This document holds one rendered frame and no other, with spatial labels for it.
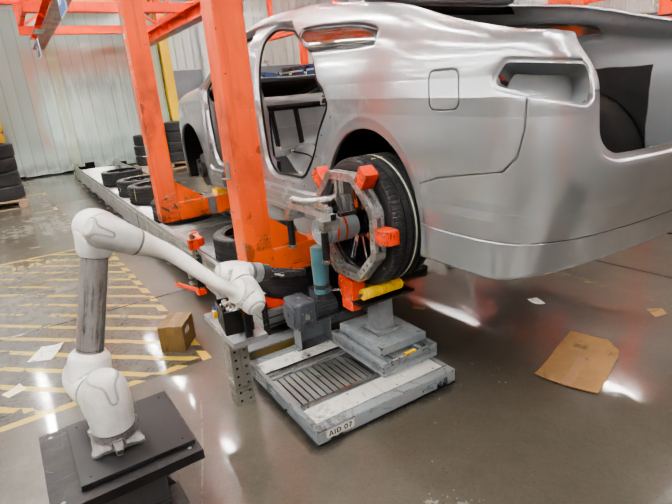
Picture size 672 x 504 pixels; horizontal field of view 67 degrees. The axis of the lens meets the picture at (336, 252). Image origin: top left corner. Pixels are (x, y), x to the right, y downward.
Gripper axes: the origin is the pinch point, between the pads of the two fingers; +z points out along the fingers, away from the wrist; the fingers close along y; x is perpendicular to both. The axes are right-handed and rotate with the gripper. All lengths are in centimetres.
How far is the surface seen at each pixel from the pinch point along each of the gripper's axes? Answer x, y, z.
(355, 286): 7.5, -2.0, 34.5
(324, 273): 4.0, 12.4, 24.7
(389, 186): -45, -22, 29
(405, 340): 34, -18, 61
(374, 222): -28.2, -22.9, 22.3
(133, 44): -127, 242, -17
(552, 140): -68, -97, 30
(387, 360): 43, -18, 49
